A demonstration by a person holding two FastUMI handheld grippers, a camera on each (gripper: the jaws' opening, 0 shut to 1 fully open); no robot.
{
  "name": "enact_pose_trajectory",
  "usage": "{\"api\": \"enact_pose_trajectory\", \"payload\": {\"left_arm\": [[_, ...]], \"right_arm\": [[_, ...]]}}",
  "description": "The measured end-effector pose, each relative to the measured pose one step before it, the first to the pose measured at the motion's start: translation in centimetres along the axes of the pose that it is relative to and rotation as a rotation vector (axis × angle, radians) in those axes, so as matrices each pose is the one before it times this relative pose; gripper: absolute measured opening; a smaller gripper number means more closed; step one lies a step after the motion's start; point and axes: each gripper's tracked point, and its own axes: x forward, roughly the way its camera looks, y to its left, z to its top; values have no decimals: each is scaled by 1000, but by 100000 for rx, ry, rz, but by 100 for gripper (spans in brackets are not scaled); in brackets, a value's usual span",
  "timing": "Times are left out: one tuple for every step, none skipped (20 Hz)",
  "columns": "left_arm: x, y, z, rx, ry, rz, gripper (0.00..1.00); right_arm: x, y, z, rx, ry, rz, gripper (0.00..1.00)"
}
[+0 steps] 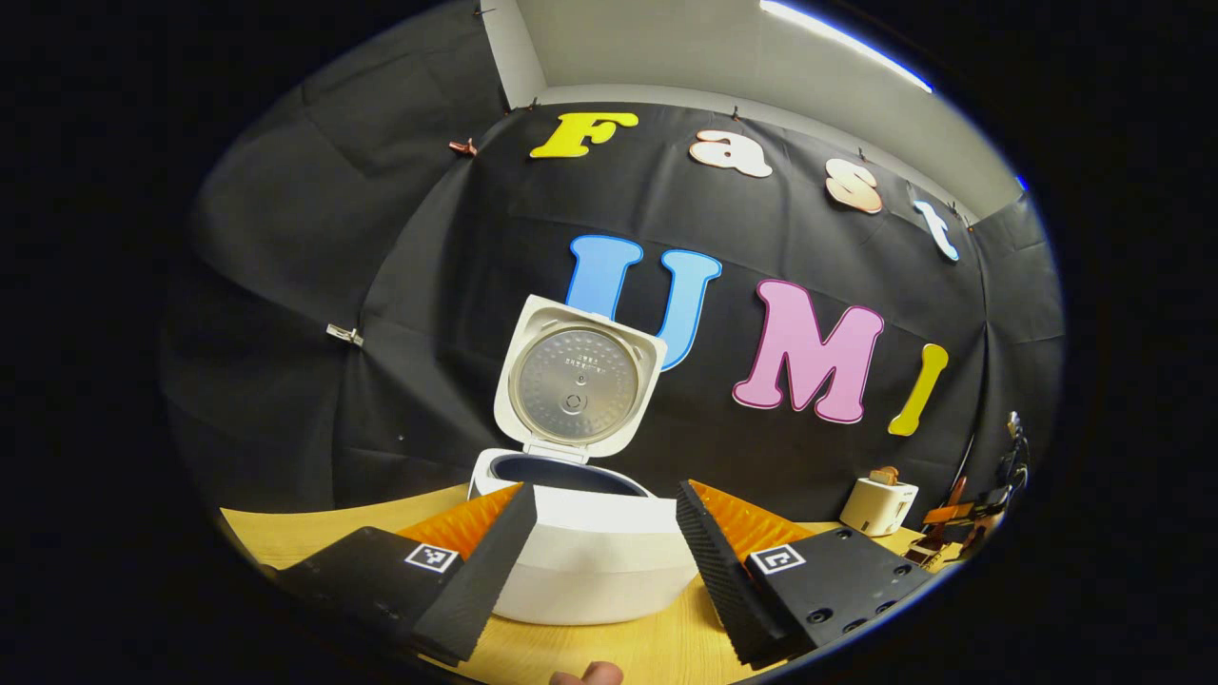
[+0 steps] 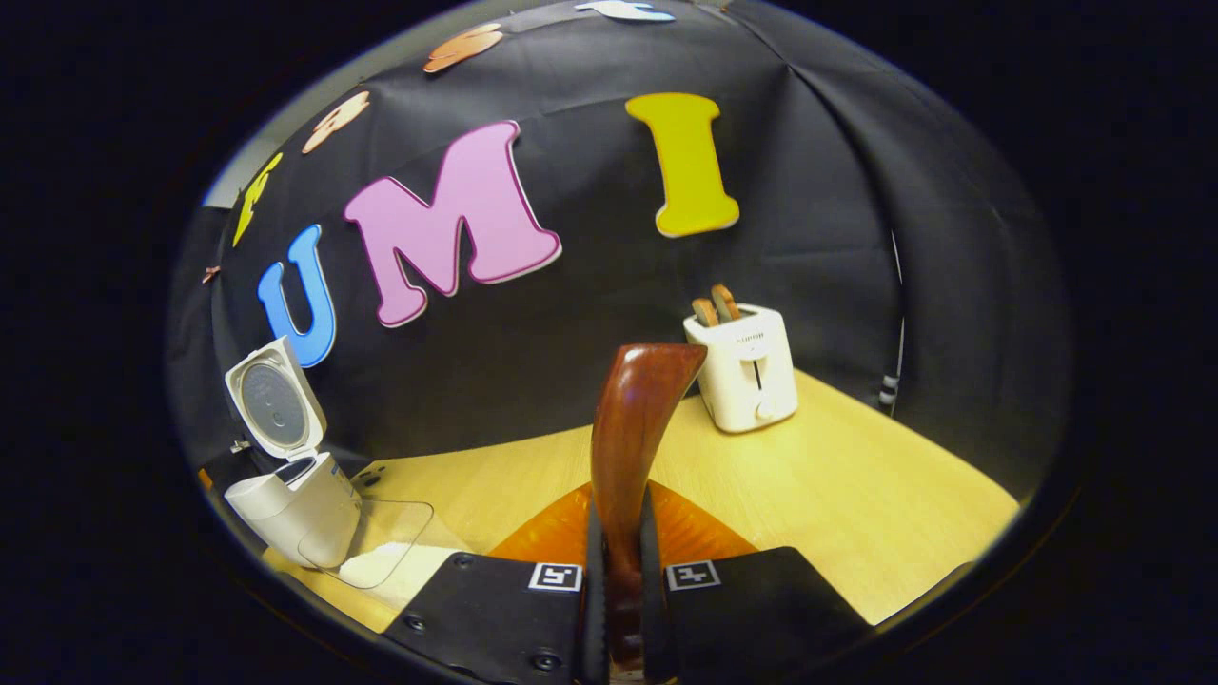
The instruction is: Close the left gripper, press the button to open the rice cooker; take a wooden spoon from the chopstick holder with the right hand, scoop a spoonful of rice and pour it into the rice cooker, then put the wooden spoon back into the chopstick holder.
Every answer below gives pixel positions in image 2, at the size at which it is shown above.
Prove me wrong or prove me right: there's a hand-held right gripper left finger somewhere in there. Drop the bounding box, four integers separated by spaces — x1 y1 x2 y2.
381 480 610 685

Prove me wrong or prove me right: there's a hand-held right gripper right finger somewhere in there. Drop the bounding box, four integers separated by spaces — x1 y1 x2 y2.
638 480 872 685

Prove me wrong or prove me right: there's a brown wooden spoon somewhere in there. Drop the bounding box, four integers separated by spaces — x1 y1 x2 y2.
590 342 710 672

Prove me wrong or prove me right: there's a white rice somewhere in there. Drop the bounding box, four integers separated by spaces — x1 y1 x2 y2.
338 540 467 610

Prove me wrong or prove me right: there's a white rice cooker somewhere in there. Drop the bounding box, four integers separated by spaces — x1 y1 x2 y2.
224 335 364 572

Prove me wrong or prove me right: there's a clear glass dish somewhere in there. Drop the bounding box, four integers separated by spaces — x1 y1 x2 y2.
297 499 467 610

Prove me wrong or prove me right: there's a black backdrop cloth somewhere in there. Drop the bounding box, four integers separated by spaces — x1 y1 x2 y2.
167 0 1076 505

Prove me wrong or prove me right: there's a white toaster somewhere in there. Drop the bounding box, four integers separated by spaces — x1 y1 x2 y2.
683 303 800 435

